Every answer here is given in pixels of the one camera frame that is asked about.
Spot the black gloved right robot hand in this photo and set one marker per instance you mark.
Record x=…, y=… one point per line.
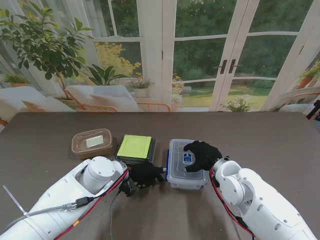
x=205, y=156

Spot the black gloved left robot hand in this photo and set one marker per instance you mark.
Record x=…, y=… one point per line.
x=146, y=175

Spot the black plastic tray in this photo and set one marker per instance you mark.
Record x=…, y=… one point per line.
x=152, y=150

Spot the clear lid with blue mark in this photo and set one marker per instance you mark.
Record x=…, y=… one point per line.
x=177, y=160

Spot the clear container with blue clips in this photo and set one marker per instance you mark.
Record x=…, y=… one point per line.
x=186, y=183

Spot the brown kraft paper container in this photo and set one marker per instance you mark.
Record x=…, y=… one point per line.
x=92, y=153

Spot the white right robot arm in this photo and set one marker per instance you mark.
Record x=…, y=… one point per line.
x=255, y=200

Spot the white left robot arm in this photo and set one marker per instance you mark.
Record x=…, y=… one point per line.
x=67, y=197

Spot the black tripod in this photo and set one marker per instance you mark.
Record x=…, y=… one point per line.
x=316, y=107

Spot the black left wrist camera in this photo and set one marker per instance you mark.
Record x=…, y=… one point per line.
x=127, y=187

